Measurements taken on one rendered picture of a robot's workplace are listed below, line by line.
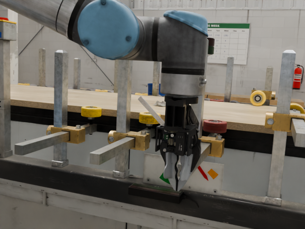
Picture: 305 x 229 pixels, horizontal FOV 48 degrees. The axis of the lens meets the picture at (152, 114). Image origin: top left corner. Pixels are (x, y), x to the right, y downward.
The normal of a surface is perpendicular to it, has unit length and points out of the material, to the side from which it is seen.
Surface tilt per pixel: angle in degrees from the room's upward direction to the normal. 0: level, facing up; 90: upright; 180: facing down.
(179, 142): 90
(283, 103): 90
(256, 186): 90
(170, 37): 88
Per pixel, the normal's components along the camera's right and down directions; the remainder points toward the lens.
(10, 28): 0.94, 0.10
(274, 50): -0.34, 0.11
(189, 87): 0.31, 0.15
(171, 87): -0.55, 0.10
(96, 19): -0.03, 0.18
